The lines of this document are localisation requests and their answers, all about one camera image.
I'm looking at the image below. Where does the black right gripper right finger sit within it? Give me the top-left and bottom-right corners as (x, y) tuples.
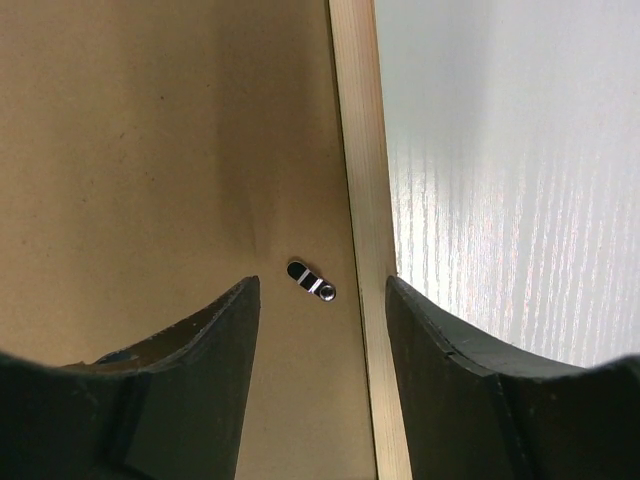
(386, 277), (639, 479)

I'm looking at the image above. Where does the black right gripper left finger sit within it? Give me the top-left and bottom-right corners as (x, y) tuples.
(1, 276), (260, 479)

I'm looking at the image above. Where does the brown cardboard backing board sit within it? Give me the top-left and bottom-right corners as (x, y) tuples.
(1, 1), (376, 479)

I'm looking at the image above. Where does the green wooden photo frame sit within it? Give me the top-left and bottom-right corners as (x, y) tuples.
(329, 1), (412, 479)

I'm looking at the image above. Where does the small metal frame turn clip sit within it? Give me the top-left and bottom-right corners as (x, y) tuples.
(286, 260), (337, 302)

